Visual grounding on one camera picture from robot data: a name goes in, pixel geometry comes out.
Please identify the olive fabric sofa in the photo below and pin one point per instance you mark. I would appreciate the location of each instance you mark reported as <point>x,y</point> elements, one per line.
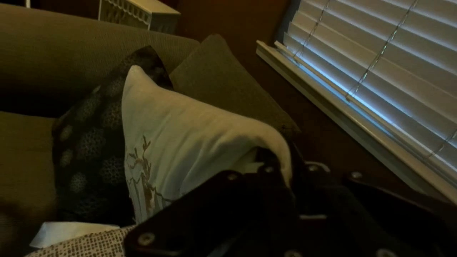
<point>47,57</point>

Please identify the white embroidered pillow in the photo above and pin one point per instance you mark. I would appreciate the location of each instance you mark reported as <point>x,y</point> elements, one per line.
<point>190,143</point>

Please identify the white window blind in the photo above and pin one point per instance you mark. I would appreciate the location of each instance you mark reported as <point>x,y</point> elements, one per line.
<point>380,72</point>

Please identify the white window sill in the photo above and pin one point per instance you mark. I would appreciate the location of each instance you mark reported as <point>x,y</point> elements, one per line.
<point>332,115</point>

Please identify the black dotted throw pillow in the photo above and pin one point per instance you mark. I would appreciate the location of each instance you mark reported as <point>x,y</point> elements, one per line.
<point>90,152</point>

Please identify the wide olive sofa back cushion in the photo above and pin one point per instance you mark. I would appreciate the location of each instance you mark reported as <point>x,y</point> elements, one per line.
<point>222,80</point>

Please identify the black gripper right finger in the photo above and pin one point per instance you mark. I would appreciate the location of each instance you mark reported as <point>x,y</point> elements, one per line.
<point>361,219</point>

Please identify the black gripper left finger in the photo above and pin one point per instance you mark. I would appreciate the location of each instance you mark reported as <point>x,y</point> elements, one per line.
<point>228,215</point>

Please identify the white tissue paper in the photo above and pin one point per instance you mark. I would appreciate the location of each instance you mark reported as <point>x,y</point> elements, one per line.
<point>61,233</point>

